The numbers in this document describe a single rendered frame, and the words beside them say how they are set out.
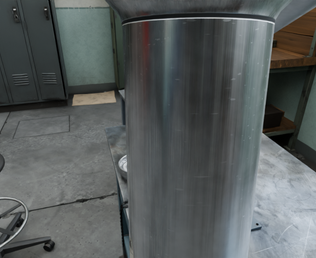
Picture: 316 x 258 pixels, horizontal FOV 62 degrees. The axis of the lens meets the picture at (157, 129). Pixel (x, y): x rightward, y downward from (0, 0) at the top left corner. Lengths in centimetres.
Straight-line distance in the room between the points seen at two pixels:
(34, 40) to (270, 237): 305
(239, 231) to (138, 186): 6
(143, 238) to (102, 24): 370
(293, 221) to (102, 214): 134
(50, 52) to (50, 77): 29
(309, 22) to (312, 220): 183
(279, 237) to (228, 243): 55
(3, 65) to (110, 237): 239
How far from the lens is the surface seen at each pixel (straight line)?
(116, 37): 354
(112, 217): 183
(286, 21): 38
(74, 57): 387
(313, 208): 83
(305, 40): 242
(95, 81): 396
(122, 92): 186
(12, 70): 347
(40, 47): 333
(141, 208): 16
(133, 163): 16
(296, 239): 73
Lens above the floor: 130
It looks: 28 degrees down
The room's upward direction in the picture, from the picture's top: straight up
